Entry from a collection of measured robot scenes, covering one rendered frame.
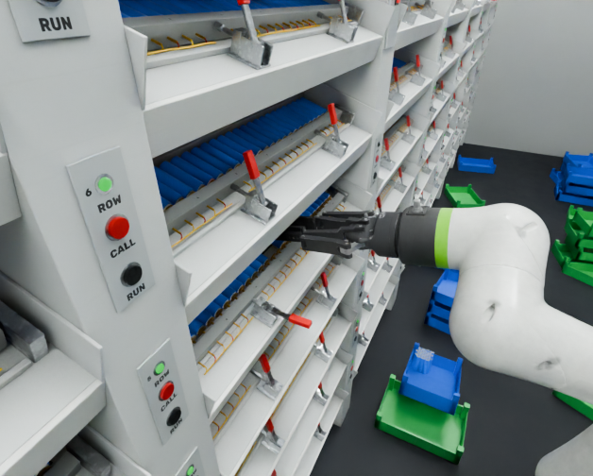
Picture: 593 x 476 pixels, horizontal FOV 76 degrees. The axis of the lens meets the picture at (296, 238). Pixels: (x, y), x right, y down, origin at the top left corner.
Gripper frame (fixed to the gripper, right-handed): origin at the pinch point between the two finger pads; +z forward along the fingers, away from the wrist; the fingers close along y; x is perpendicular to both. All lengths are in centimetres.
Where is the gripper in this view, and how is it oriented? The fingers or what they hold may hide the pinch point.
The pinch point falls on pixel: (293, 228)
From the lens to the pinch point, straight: 71.3
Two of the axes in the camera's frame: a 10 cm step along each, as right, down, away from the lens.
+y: -4.6, 4.8, -7.4
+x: 1.9, 8.7, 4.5
